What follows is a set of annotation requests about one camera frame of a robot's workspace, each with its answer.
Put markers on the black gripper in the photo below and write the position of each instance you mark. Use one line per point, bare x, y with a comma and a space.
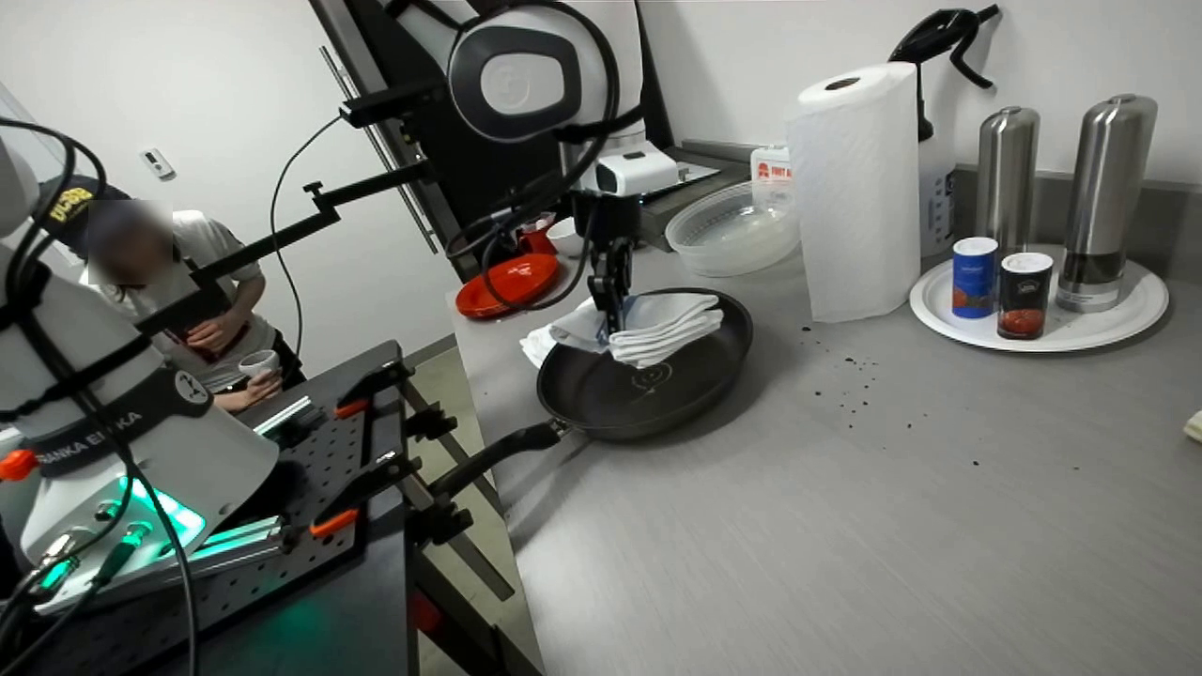
609, 228

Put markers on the white towel blue stripes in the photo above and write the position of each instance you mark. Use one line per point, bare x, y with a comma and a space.
663, 327
539, 343

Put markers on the black frying pan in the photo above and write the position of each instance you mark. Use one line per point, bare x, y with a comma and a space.
640, 396

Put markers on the white paper towel roll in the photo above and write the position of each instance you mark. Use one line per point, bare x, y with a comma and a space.
858, 202

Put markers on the red bowl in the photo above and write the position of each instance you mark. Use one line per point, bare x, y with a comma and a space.
502, 295

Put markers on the large clear plastic bowl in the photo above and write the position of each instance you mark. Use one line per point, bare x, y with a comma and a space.
734, 232

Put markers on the large black panel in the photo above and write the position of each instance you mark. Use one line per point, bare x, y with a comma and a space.
502, 189

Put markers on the white sea salt box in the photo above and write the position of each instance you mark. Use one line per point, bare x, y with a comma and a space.
773, 166

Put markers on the black breadboard table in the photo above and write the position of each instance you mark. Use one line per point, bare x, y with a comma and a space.
332, 471

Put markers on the blue spice jar white lid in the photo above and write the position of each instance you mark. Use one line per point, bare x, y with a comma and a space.
976, 282

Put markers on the dark spice jar white lid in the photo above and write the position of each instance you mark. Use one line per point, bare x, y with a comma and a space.
1024, 302

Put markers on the stainless steel grinder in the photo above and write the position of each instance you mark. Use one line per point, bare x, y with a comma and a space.
1110, 189
1009, 173

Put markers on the spray bottle black trigger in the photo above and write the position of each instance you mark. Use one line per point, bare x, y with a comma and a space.
942, 29

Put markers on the seated person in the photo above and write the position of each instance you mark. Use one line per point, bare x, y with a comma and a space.
133, 250

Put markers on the white round plate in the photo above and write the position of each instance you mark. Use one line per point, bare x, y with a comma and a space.
1103, 327

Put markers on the green LED light strip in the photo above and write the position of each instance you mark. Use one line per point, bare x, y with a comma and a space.
173, 528

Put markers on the black baseball cap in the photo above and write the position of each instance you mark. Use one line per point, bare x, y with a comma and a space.
89, 212

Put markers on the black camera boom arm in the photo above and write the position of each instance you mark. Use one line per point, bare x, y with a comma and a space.
376, 183

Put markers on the black stereo camera bar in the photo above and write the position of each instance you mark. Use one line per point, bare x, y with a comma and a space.
387, 108

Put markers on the small white wall switch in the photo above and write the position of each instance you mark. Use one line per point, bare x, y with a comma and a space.
159, 161

